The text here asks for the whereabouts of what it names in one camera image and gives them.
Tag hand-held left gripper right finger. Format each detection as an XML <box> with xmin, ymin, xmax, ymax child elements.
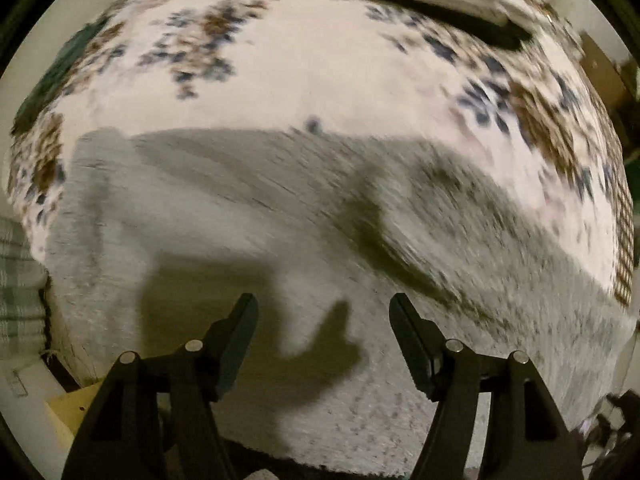
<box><xmin>389</xmin><ymin>293</ymin><xmax>585</xmax><ymax>480</ymax></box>

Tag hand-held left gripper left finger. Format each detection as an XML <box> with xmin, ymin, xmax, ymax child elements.
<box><xmin>61</xmin><ymin>293</ymin><xmax>260</xmax><ymax>480</ymax></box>

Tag grey towel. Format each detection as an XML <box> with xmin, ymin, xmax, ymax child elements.
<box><xmin>44</xmin><ymin>128</ymin><xmax>637</xmax><ymax>476</ymax></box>

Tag yellow cardboard piece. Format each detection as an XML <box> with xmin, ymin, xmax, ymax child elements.
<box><xmin>45</xmin><ymin>383</ymin><xmax>104</xmax><ymax>449</ymax></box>

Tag green checkered cloth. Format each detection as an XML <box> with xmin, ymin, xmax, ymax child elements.
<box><xmin>0</xmin><ymin>216</ymin><xmax>51</xmax><ymax>356</ymax></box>

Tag floral printed blanket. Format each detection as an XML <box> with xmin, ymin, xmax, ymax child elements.
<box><xmin>7</xmin><ymin>0</ymin><xmax>635</xmax><ymax>308</ymax></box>

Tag dark green cloth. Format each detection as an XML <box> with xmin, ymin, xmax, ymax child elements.
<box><xmin>11</xmin><ymin>16</ymin><xmax>110</xmax><ymax>136</ymax></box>

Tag brown cardboard box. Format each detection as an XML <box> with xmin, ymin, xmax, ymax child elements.
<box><xmin>579</xmin><ymin>33</ymin><xmax>630</xmax><ymax>111</ymax></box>

